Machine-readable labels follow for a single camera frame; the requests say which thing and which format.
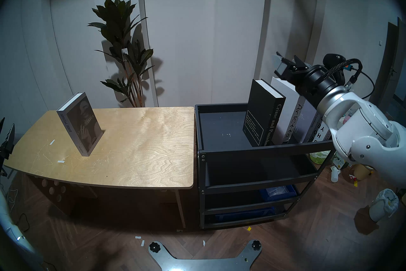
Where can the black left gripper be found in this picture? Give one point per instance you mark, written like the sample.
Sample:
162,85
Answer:
3,162

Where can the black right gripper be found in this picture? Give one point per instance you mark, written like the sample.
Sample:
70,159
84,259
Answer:
312,83

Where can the Arietta Mobilier book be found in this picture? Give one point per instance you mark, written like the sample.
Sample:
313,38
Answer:
290,108

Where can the Crime and Punishment book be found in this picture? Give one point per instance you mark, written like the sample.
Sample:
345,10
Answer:
261,114

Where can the grey Discontent book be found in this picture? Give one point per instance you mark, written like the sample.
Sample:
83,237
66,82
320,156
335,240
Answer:
309,121

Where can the white Design Hotels yearbook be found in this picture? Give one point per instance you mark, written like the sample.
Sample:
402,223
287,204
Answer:
323,130

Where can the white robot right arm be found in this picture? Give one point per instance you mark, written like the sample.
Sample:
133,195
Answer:
364,133

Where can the black metal shelf cart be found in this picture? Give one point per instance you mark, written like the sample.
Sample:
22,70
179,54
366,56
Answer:
222,127

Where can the light wooden display table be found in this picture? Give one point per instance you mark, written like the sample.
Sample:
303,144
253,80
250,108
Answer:
127,146

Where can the grey Special Issue book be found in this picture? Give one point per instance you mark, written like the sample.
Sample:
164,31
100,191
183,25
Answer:
81,127

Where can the dark brown door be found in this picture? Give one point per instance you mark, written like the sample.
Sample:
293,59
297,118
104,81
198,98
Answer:
387,70

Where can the pale green plastic bag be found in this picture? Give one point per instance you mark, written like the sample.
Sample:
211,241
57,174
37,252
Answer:
318,157

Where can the green and white carton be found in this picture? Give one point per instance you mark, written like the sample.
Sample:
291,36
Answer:
338,161

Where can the small white bottle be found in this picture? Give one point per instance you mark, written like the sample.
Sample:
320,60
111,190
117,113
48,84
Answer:
335,175

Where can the blue bin with clear bag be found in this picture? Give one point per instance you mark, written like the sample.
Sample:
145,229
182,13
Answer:
276,191

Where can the beige round bucket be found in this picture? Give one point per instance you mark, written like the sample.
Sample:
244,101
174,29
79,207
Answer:
361,172

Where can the flat blue plastic crate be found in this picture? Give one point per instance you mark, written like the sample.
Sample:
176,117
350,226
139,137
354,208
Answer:
241,213

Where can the tall green leafy plant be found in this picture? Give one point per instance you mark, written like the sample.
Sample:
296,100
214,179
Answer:
117,22

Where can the white bin with plastic bag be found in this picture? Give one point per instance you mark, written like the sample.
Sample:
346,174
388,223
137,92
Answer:
380,207

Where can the black star knob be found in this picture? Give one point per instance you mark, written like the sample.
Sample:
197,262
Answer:
154,247
256,245

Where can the grey metal robot base plate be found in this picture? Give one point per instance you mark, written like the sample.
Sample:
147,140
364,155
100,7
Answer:
196,265

